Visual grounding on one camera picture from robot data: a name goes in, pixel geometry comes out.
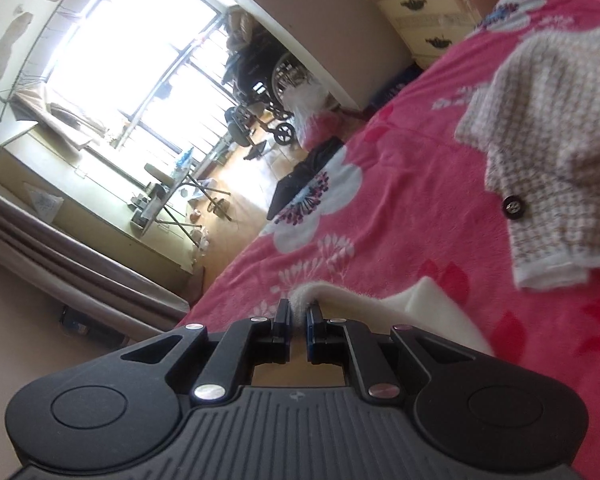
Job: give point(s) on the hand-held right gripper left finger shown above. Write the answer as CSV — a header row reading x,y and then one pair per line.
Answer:
x,y
283,327

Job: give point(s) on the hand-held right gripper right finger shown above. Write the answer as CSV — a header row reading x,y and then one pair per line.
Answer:
x,y
312,330

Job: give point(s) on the white fluffy garment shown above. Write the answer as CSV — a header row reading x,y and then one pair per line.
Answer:
x,y
405,310

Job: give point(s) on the black bag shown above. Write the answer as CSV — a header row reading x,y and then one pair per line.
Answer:
x,y
305,175

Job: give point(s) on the folding table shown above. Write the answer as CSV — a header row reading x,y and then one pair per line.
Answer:
x,y
175,190

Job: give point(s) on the pink floral blanket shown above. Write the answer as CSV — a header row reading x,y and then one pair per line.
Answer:
x,y
430,200

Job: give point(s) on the white plastic bag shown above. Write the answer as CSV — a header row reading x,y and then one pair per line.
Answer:
x,y
305,102

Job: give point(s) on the low yellow cabinet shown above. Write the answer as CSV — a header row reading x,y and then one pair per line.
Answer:
x,y
90,195

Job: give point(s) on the black wheelchair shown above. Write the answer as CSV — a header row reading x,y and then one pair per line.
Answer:
x,y
265,80

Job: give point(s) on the beige checked garment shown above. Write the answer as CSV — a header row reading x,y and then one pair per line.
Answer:
x,y
555,150

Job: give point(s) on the cream nightstand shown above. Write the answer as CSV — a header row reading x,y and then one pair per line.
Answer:
x,y
430,15

